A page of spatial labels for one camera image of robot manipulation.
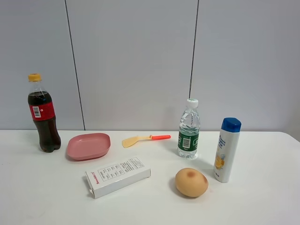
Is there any yellow spatula orange handle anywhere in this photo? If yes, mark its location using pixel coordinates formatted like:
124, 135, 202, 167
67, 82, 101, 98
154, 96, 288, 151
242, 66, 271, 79
122, 135, 171, 148

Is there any cola bottle yellow cap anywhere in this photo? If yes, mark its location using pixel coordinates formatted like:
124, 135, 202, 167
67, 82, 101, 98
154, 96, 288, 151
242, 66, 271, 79
28, 74, 61, 153

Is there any white cardboard box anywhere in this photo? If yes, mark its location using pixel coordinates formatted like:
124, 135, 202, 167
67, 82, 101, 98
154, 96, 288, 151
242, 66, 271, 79
85, 156, 151, 199

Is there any white shampoo bottle blue cap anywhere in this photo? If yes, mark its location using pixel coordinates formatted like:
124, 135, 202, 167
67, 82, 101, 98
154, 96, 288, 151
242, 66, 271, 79
214, 117, 241, 183

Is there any pink plastic plate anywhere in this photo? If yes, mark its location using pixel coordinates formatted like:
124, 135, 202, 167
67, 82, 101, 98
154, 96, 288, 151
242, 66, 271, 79
67, 133, 111, 161

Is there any tan potato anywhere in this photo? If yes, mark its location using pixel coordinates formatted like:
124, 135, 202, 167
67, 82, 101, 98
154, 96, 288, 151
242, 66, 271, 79
175, 168, 209, 198

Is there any clear water bottle green label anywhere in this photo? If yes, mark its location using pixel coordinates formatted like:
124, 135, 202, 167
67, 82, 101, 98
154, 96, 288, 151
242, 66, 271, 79
177, 98, 200, 159

